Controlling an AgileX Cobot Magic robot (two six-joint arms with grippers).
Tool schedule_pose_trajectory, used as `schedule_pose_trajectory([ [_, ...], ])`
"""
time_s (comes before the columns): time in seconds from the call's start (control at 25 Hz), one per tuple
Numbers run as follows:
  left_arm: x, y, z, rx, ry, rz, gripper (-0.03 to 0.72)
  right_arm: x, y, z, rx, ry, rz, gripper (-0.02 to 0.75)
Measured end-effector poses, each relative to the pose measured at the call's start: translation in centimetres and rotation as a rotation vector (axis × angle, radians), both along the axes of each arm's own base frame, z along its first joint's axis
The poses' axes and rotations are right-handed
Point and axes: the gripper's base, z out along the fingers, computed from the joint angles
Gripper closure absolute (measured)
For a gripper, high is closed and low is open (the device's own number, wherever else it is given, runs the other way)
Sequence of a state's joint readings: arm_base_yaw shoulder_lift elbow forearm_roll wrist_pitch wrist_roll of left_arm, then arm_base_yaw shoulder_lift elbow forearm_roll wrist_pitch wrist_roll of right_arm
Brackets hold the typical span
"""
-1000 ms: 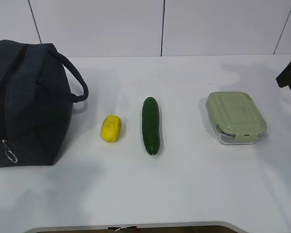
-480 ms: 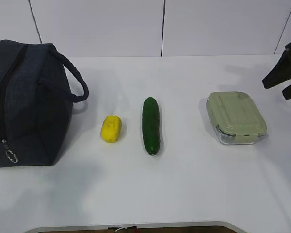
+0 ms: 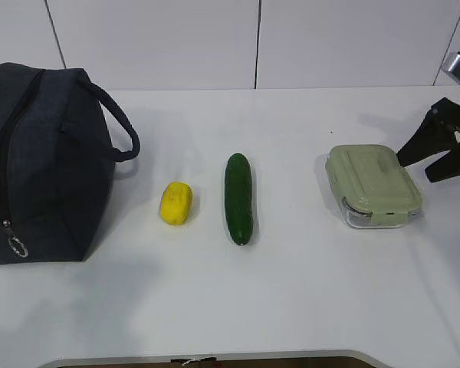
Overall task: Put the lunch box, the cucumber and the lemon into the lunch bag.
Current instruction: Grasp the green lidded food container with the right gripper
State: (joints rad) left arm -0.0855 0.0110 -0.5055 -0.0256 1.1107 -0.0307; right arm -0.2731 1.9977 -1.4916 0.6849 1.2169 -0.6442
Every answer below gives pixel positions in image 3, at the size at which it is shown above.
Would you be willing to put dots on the dark navy lunch bag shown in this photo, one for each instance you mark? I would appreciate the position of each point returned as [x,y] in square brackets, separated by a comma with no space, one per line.
[61,137]

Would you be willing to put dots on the yellow lemon-shaped fruit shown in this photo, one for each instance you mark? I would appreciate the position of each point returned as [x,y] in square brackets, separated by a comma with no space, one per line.
[176,203]

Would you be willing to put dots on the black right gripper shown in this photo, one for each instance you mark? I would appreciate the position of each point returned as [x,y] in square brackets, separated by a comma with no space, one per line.
[431,138]

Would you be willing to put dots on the glass container with green lid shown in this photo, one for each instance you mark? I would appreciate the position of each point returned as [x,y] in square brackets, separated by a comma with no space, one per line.
[370,186]

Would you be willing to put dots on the green cucumber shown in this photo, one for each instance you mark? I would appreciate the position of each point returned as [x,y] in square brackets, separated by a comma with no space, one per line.
[238,199]

